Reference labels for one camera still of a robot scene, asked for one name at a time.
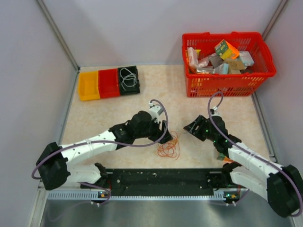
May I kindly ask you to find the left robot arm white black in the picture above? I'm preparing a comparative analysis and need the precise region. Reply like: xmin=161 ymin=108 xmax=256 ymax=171
xmin=36 ymin=111 xmax=172 ymax=191

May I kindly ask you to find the light blue box in basket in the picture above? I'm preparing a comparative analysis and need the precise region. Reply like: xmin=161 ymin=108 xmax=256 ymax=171
xmin=239 ymin=51 xmax=254 ymax=67

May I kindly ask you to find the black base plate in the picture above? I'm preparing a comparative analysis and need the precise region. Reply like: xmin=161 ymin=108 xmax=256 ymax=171
xmin=95 ymin=168 xmax=239 ymax=197

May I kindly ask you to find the yellow plastic bin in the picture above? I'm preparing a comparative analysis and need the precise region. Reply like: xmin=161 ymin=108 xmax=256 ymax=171
xmin=78 ymin=71 xmax=100 ymax=101

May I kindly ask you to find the pink white packet in basket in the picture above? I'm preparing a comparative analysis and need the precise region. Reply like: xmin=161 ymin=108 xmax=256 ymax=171
xmin=187 ymin=47 xmax=199 ymax=68

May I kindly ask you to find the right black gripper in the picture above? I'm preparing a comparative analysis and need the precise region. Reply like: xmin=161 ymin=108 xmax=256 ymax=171
xmin=184 ymin=115 xmax=217 ymax=142

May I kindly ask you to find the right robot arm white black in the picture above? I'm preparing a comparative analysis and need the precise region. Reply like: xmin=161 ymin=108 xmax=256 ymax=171
xmin=184 ymin=115 xmax=303 ymax=218

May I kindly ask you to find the white cable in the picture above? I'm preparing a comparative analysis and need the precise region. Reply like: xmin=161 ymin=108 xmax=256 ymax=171
xmin=119 ymin=68 xmax=138 ymax=90

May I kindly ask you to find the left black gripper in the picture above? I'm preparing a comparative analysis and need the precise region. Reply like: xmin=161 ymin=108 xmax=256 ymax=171
xmin=134 ymin=117 xmax=172 ymax=144

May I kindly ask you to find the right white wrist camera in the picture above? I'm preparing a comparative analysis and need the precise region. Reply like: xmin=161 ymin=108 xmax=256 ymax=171
xmin=210 ymin=106 xmax=221 ymax=116

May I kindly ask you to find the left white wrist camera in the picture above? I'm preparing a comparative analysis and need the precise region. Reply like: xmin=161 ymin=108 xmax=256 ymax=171
xmin=149 ymin=101 xmax=164 ymax=123

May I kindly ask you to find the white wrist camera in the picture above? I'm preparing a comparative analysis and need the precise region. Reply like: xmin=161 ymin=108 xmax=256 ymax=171
xmin=149 ymin=101 xmax=164 ymax=123
xmin=210 ymin=106 xmax=221 ymax=116

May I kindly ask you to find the red plastic bin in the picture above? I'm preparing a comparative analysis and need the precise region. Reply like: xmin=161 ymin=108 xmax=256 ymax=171
xmin=98 ymin=68 xmax=120 ymax=98

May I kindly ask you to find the green orange carton on table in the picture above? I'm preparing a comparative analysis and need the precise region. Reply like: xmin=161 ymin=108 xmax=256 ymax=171
xmin=217 ymin=154 xmax=233 ymax=163

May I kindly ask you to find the green yellow carton in basket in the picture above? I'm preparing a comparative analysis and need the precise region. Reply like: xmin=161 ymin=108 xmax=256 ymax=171
xmin=214 ymin=39 xmax=239 ymax=60

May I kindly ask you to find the black plastic bin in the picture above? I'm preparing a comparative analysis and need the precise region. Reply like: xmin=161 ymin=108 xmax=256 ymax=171
xmin=118 ymin=66 xmax=140 ymax=96

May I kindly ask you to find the red shopping basket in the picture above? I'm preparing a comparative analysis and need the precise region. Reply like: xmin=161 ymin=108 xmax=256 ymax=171
xmin=182 ymin=32 xmax=276 ymax=97

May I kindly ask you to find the red thin cable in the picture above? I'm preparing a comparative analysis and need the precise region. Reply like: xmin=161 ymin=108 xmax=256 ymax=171
xmin=156 ymin=131 xmax=181 ymax=161

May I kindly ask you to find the grey slotted cable duct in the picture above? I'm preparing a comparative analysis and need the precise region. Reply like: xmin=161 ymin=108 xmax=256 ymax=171
xmin=48 ymin=191 xmax=240 ymax=201

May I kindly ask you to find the brown cardboard box in basket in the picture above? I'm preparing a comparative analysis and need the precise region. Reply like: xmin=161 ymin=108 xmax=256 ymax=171
xmin=223 ymin=59 xmax=247 ymax=74

